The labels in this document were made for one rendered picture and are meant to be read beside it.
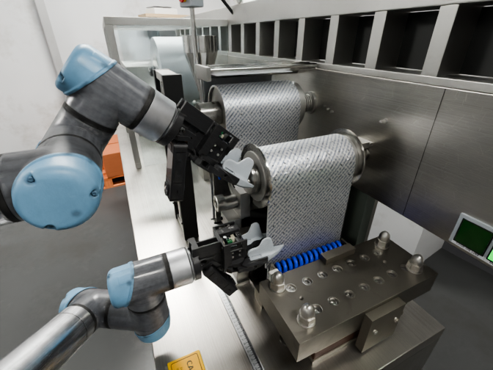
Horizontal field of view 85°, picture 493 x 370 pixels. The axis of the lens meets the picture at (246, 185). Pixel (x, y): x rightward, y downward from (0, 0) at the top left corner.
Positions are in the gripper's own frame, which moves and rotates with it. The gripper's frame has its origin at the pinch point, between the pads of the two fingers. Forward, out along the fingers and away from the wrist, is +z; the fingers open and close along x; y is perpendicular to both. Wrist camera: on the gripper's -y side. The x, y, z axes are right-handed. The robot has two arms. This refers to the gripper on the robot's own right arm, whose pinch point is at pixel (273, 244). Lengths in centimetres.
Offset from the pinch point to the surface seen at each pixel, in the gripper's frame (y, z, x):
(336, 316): -6.1, 4.2, -18.4
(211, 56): 36, 11, 72
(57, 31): 47, -70, 354
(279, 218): 7.3, 1.1, -0.2
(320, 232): -1.1, 13.9, -0.2
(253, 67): 36.0, 9.1, 30.0
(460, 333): -109, 128, -8
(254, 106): 26.8, 6.4, 24.0
